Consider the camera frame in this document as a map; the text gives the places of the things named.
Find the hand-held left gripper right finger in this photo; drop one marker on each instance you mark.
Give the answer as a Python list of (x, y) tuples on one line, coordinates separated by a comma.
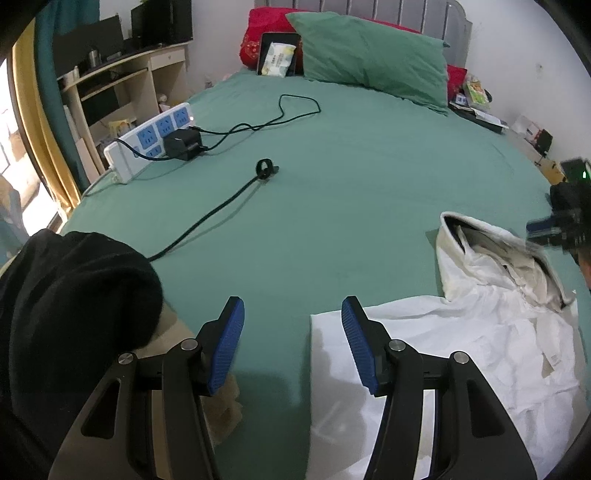
[(358, 341)]

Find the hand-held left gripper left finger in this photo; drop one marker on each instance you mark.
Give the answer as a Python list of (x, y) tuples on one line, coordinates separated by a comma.
[(226, 341)]

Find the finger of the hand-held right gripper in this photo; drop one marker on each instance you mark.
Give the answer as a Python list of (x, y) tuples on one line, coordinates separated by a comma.
[(542, 227)]

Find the white jacket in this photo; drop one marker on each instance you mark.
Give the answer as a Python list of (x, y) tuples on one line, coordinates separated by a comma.
[(485, 346)]

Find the beige garment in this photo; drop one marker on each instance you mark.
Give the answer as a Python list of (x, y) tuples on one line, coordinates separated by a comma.
[(173, 330)]

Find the white box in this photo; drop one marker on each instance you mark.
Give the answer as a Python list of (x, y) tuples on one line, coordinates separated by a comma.
[(526, 127)]

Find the pile of books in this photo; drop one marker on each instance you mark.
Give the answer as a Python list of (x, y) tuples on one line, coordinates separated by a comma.
[(478, 99)]

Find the green bed sheet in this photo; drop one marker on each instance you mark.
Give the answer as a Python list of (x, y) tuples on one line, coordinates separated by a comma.
[(346, 184)]

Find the black garment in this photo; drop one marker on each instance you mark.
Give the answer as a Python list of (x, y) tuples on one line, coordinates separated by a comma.
[(69, 300)]

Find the black charger adapter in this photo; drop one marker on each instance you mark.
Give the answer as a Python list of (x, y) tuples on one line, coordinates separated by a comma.
[(180, 143)]

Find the white power strip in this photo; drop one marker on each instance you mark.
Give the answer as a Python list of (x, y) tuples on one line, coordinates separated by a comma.
[(124, 161)]

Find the green pillow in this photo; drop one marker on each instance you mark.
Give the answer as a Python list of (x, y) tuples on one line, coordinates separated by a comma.
[(369, 50)]

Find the blue printed blanket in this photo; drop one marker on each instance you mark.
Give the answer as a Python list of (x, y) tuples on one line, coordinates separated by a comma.
[(11, 217)]

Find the grey headboard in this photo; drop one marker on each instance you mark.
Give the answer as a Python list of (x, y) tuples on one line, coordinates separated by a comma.
[(392, 11)]

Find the yellow curtain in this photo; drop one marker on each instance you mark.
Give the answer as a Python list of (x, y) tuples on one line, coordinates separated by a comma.
[(41, 138)]

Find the pack of wet wipes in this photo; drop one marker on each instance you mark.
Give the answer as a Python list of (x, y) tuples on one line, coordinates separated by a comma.
[(277, 60)]

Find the wooden desk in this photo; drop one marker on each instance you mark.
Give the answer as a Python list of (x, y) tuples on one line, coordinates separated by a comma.
[(161, 60)]

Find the red pillow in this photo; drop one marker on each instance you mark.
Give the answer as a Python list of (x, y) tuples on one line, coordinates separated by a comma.
[(251, 41)]

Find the black tablet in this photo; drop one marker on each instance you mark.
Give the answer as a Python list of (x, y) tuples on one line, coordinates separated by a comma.
[(277, 37)]

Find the window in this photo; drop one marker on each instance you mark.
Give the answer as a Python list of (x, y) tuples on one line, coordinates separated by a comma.
[(9, 115)]

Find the teal curtain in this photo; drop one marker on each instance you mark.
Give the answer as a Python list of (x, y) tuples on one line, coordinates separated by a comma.
[(46, 69)]

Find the black monitor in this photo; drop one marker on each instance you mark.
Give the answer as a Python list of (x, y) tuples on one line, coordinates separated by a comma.
[(87, 41)]

